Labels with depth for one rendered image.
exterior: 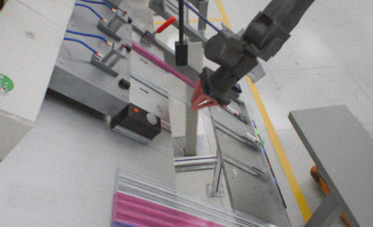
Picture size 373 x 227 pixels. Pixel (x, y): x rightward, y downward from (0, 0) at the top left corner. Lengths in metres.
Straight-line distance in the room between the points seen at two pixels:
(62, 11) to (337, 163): 0.99
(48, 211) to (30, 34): 0.23
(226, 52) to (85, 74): 0.29
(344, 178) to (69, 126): 0.92
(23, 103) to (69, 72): 0.12
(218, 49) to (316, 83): 1.87
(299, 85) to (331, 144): 1.20
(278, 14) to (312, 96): 1.70
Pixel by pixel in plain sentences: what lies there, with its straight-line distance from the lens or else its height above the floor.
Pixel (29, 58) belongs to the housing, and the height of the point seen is 1.26.
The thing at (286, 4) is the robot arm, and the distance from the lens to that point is 0.65.
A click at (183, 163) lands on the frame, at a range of 1.37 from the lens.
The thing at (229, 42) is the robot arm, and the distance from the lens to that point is 0.61.
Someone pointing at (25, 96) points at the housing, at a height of 1.25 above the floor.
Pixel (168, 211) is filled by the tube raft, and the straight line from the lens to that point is 0.51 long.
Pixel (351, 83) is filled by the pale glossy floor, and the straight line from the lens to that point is 2.55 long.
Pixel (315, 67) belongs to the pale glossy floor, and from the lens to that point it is 2.60.
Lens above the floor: 1.48
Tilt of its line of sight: 45 degrees down
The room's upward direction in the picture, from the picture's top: straight up
